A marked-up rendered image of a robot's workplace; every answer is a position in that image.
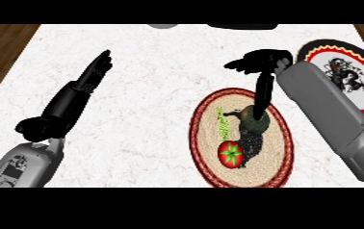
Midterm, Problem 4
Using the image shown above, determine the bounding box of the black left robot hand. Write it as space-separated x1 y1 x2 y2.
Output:
14 49 113 143

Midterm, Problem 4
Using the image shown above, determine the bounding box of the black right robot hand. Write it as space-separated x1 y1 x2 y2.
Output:
223 48 294 121

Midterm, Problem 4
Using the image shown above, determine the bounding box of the white plate with dragon print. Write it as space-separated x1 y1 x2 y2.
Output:
295 38 364 115

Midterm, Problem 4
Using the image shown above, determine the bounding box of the green and tan squash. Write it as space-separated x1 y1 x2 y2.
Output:
221 104 273 135

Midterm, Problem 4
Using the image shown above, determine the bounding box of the round woven red-rimmed placemat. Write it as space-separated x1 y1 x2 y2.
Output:
187 88 295 189

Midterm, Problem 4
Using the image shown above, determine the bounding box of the black flat object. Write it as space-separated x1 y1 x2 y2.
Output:
205 23 279 31

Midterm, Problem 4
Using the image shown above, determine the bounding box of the pale grey rounded object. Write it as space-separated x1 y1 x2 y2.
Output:
146 23 180 30

